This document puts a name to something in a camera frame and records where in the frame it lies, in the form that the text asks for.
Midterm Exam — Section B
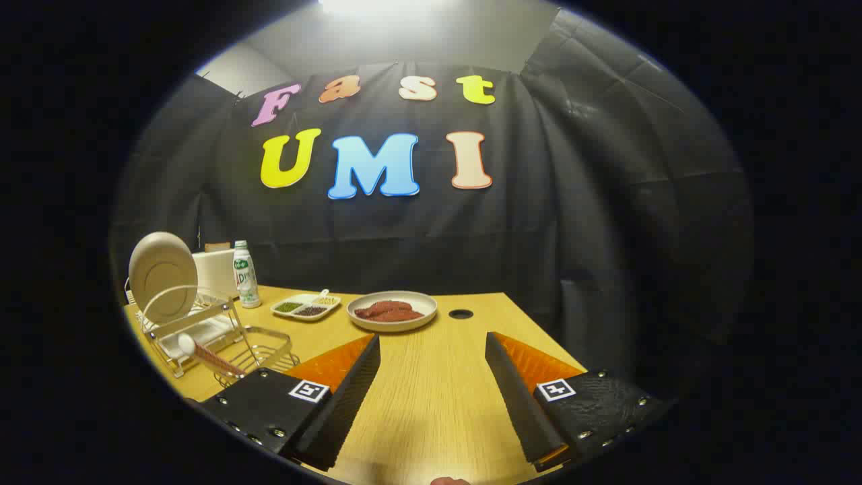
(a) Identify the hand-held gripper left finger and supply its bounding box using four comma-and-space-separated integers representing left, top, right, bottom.
201, 333, 381, 472

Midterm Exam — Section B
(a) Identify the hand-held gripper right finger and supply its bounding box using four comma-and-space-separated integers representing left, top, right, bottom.
485, 331, 675, 472

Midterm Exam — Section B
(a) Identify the small wire basket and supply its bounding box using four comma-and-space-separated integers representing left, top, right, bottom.
214, 326, 301, 389

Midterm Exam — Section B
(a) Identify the white wire dish rack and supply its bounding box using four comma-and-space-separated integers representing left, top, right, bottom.
125, 276, 253, 379

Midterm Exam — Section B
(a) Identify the white spoon red checked handle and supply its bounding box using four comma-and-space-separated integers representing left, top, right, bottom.
176, 333, 247, 378

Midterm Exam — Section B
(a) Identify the beige round plate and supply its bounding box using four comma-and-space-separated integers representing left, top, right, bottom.
128, 232, 199, 325

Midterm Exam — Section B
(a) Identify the beige plate with meat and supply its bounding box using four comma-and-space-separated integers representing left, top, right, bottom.
347, 291, 438, 333

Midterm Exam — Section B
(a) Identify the white divided dish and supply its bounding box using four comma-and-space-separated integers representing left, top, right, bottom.
271, 290, 341, 322

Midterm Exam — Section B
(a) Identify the white green label drink bottle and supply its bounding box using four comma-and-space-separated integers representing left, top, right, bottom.
232, 240, 262, 309

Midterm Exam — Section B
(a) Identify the black backdrop cloth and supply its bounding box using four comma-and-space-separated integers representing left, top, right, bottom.
111, 10, 755, 398

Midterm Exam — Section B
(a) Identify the white toaster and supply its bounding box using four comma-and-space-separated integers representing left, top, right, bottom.
192, 249, 240, 301

